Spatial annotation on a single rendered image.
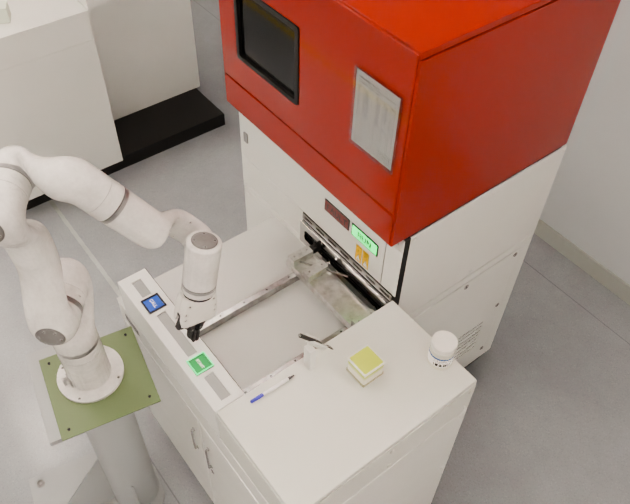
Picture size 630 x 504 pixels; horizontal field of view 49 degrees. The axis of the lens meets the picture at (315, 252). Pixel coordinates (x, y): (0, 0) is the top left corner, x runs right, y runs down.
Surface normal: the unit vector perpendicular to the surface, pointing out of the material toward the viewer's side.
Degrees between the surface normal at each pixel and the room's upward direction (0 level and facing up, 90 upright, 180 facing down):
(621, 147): 90
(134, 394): 3
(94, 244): 0
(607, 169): 90
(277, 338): 0
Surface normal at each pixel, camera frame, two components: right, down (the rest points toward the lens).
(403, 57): -0.79, 0.44
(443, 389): 0.03, -0.66
